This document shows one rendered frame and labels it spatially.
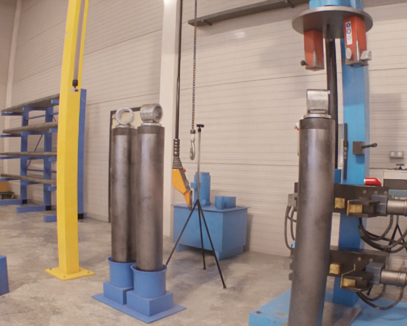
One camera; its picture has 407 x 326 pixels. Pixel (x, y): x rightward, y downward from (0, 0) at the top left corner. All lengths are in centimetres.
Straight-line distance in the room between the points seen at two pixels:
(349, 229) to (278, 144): 229
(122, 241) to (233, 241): 202
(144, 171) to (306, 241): 131
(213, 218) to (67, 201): 179
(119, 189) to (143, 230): 41
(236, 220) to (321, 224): 275
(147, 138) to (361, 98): 163
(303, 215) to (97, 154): 589
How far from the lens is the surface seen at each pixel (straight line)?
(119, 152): 305
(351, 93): 294
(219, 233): 459
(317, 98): 216
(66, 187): 384
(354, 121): 290
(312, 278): 219
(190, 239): 489
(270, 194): 499
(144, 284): 295
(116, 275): 319
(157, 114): 296
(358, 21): 253
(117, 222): 310
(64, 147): 382
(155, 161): 281
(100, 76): 779
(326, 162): 211
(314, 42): 272
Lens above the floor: 122
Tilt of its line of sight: 1 degrees down
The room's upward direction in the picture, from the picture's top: 1 degrees clockwise
